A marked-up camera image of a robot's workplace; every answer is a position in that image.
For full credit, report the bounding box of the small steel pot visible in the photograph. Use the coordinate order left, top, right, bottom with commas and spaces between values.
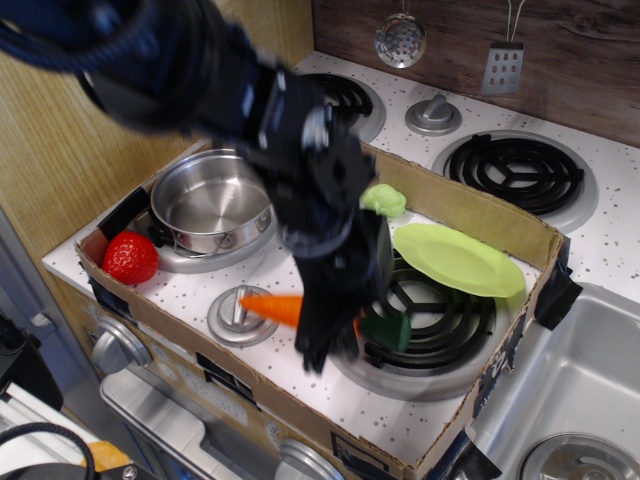
150, 149, 275, 258

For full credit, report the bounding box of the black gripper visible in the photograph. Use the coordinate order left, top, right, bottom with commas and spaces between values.
287, 207, 396, 374

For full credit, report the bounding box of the silver oven door handle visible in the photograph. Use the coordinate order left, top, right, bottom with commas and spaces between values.
100, 370, 278, 479

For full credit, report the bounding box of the silver oven knob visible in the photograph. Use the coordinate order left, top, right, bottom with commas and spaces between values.
274, 439, 345, 480
91, 316, 152, 375

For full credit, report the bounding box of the back right black burner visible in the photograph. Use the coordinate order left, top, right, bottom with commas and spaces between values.
433, 130, 598, 234

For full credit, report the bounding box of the silver front stove knob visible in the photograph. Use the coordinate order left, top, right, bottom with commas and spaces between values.
207, 285, 278, 348

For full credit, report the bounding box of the black cable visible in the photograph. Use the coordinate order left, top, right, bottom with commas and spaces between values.
0, 422, 96, 480

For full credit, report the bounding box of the green toy broccoli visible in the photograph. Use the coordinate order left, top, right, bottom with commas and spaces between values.
360, 184, 407, 218

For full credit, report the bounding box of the back left black burner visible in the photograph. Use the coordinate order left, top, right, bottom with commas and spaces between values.
305, 73, 386, 143

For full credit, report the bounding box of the silver back stove knob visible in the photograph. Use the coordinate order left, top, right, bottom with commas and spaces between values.
405, 94, 462, 137

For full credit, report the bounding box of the silver oven knob right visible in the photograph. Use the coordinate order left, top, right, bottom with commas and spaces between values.
274, 439, 345, 480

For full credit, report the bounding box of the light green toy plate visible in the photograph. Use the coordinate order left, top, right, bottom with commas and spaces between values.
393, 223, 525, 299

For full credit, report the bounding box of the hanging silver strainer ladle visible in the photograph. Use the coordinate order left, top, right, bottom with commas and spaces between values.
374, 1, 427, 69

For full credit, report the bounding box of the silver stove knob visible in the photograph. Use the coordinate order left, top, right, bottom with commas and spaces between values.
207, 285, 278, 348
405, 94, 462, 137

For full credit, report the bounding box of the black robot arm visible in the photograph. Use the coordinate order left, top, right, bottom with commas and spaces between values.
1, 1, 392, 372

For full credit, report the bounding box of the orange toy carrot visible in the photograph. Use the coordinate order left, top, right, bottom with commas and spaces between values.
238, 293, 413, 354

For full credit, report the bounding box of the hanging silver slotted spatula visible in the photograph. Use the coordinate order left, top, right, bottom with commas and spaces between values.
481, 0, 525, 96

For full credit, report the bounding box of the orange yellow object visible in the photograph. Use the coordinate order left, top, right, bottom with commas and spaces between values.
88, 440, 131, 472

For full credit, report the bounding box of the cardboard fence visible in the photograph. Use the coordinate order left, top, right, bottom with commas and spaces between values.
74, 107, 584, 480

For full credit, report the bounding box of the silver toy sink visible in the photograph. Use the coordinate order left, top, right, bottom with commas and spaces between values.
474, 284, 639, 479

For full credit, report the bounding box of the silver oven knob left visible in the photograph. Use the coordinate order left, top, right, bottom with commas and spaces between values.
91, 316, 152, 375

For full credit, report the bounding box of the black burner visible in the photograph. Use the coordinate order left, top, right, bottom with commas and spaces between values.
305, 73, 386, 143
333, 252, 511, 402
433, 130, 598, 234

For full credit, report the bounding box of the red toy strawberry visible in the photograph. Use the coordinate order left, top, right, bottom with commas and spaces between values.
101, 231, 160, 285

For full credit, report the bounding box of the front right black burner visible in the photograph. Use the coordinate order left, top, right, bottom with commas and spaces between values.
333, 252, 511, 402

